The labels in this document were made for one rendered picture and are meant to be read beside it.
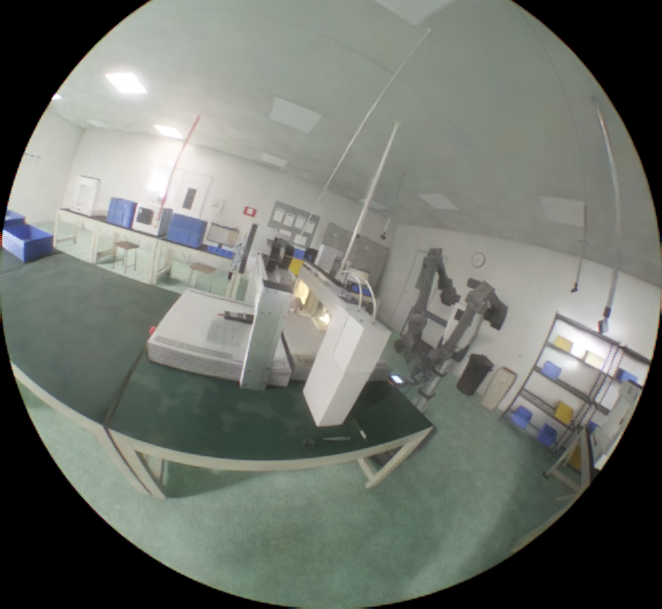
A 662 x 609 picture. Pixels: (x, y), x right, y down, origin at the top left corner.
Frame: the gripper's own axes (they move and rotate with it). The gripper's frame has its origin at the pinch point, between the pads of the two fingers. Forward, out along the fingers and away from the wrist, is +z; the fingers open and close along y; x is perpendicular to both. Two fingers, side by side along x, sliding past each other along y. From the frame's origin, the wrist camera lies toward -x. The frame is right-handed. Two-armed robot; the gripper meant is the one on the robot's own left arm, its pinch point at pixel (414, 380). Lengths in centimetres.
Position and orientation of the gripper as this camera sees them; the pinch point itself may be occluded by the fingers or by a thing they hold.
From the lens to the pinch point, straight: 128.2
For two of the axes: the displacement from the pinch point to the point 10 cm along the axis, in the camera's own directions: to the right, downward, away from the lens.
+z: -7.4, 6.7, -0.5
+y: 2.7, 2.4, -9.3
